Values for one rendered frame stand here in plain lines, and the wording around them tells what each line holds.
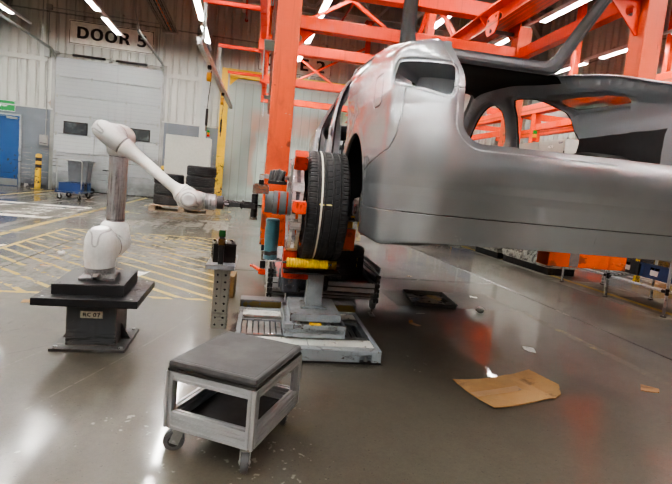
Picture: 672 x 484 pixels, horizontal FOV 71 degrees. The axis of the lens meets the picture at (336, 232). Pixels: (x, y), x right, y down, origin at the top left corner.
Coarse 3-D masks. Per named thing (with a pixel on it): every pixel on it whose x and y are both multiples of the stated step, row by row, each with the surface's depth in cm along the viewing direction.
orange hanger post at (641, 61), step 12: (648, 0) 357; (660, 0) 358; (648, 12) 357; (660, 12) 359; (648, 24) 359; (660, 24) 360; (636, 36) 366; (648, 36) 360; (660, 36) 361; (636, 48) 365; (648, 48) 361; (636, 60) 364; (648, 60) 362; (624, 72) 376; (636, 72) 364; (648, 72) 363; (612, 264) 376; (624, 264) 379
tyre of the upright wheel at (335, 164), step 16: (320, 160) 269; (336, 160) 272; (320, 176) 262; (336, 176) 263; (320, 192) 259; (336, 192) 260; (320, 208) 258; (336, 208) 260; (336, 224) 261; (304, 240) 266; (320, 240) 266; (336, 240) 267; (304, 256) 278; (320, 256) 278; (336, 256) 278
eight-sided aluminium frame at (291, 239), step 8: (296, 176) 265; (288, 184) 309; (296, 184) 262; (304, 184) 263; (296, 192) 262; (288, 216) 312; (288, 224) 308; (296, 224) 263; (288, 232) 272; (296, 232) 268; (288, 240) 273; (296, 240) 273; (288, 248) 279; (296, 248) 279
